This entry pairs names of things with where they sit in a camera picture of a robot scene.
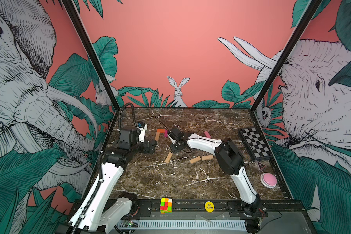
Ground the natural wood block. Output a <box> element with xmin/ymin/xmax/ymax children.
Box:
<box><xmin>164</xmin><ymin>152</ymin><xmax>173</xmax><ymax>163</ymax></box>
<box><xmin>189</xmin><ymin>157</ymin><xmax>202</xmax><ymax>164</ymax></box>
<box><xmin>201</xmin><ymin>155</ymin><xmax>214</xmax><ymax>161</ymax></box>
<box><xmin>155</xmin><ymin>132</ymin><xmax>160</xmax><ymax>141</ymax></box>

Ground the yellow big blind chip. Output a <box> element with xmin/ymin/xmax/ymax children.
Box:
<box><xmin>204</xmin><ymin>201</ymin><xmax>215</xmax><ymax>213</ymax></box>

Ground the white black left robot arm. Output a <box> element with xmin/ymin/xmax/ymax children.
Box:
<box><xmin>55</xmin><ymin>102</ymin><xmax>157</xmax><ymax>234</ymax></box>

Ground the pink round button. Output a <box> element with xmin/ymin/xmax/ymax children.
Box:
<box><xmin>260</xmin><ymin>173</ymin><xmax>277</xmax><ymax>189</ymax></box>

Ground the small triangle warning sign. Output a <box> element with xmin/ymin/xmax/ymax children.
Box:
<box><xmin>256</xmin><ymin>161</ymin><xmax>266</xmax><ymax>171</ymax></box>

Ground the black front rail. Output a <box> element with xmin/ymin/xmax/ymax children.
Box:
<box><xmin>134</xmin><ymin>199</ymin><xmax>306</xmax><ymax>218</ymax></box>

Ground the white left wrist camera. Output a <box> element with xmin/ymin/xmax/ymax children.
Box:
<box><xmin>137</xmin><ymin>121</ymin><xmax>148</xmax><ymax>142</ymax></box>

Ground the white ventilation grille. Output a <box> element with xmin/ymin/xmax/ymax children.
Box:
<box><xmin>117</xmin><ymin>219</ymin><xmax>246</xmax><ymax>231</ymax></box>

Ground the pink block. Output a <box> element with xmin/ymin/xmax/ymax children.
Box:
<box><xmin>204</xmin><ymin>131</ymin><xmax>212</xmax><ymax>138</ymax></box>

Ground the black white checkerboard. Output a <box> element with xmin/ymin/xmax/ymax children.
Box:
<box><xmin>238</xmin><ymin>126</ymin><xmax>273</xmax><ymax>161</ymax></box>

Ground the colourful puzzle cube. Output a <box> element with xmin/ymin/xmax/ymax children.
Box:
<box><xmin>160</xmin><ymin>198</ymin><xmax>173</xmax><ymax>214</ymax></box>

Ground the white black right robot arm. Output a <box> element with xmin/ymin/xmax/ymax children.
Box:
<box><xmin>168</xmin><ymin>127</ymin><xmax>266</xmax><ymax>218</ymax></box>

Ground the small circuit board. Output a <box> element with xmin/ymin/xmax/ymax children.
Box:
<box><xmin>121</xmin><ymin>220</ymin><xmax>138</xmax><ymax>228</ymax></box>

